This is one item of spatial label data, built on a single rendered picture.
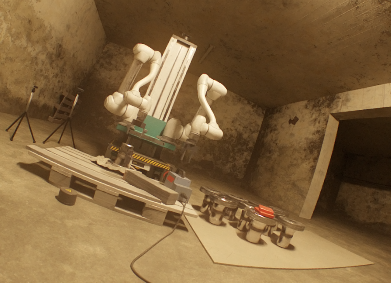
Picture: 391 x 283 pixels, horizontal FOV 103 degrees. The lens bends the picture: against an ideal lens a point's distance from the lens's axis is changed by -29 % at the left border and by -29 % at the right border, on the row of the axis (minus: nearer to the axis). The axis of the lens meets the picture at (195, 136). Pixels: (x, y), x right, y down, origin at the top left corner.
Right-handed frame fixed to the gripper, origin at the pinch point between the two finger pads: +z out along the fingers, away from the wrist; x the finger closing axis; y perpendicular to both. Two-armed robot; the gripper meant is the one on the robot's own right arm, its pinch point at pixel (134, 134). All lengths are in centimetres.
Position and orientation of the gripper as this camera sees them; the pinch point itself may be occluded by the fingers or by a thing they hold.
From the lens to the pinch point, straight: 201.4
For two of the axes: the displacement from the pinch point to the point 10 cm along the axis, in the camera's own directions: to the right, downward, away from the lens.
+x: -8.8, -3.5, -3.2
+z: -3.5, 9.3, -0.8
